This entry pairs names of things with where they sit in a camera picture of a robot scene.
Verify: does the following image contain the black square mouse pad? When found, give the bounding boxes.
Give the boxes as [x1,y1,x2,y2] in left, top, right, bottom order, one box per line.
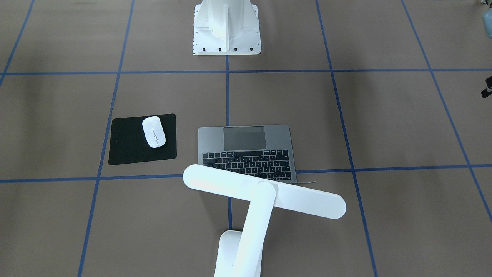
[108,113,177,165]

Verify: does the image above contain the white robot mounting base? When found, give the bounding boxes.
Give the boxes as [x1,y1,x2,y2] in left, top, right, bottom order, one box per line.
[192,0,262,55]

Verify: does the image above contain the grey laptop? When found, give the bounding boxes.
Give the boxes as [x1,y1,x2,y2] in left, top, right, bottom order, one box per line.
[198,125,301,185]

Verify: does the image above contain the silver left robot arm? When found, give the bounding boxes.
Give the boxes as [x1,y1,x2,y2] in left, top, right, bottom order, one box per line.
[480,0,492,98]

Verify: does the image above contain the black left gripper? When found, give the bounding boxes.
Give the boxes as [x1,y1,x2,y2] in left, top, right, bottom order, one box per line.
[481,77,492,98]

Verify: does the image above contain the white computer mouse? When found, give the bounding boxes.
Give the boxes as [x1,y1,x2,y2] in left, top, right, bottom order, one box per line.
[142,116,166,149]

